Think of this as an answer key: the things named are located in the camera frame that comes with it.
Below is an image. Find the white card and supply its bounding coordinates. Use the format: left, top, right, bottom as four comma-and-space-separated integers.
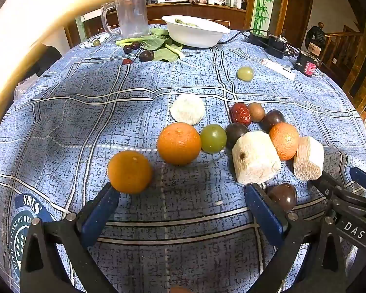
260, 58, 296, 81

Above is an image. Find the wooden staircase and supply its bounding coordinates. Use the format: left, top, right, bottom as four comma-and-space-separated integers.
320, 26, 363, 80

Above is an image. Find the black power adapter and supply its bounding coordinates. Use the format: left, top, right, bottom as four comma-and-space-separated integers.
248, 33, 270, 48

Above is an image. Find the bamboo painted panel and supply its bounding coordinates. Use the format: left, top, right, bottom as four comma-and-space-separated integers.
253, 0, 276, 32

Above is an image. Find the clear glass pitcher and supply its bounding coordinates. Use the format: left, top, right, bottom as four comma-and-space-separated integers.
101, 0, 150, 39

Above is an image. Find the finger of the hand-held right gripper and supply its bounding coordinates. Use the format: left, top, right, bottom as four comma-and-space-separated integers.
307, 171, 339, 198
350, 166, 366, 194

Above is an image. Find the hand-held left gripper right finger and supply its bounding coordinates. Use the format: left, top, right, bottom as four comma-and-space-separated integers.
244, 183, 348, 293

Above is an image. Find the large green grape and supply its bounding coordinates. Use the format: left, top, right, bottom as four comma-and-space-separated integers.
237, 66, 254, 82
200, 124, 227, 154

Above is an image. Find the red and black battery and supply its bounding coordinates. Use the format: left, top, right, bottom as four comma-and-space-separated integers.
294, 50, 321, 78

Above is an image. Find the white bowl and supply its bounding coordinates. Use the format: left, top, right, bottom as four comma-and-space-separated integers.
162, 15, 231, 48

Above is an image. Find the dark figure statue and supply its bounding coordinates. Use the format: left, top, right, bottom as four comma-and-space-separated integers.
305, 22, 327, 52

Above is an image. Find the wooden door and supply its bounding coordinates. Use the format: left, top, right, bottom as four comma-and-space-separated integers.
282, 0, 313, 49

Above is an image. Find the black charger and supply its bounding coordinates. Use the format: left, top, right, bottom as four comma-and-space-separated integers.
265, 35, 289, 58

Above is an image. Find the red jujube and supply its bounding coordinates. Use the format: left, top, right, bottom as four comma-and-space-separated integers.
230, 102, 252, 126

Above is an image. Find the green bok choy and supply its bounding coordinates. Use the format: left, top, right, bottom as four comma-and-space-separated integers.
115, 28, 171, 51
152, 43, 185, 63

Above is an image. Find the wooden counter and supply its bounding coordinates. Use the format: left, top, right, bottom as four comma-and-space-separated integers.
64, 1, 247, 49

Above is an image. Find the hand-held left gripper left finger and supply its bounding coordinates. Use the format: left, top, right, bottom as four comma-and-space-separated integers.
20, 181, 121, 293

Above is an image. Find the blue plaid tablecloth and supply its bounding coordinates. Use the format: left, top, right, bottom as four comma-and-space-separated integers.
0, 23, 366, 293

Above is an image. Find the brown longan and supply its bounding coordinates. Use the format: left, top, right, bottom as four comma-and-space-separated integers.
248, 103, 266, 123

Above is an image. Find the dark purple plum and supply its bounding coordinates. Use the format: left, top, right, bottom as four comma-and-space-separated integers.
225, 123, 250, 149
267, 183, 298, 212
261, 109, 285, 133

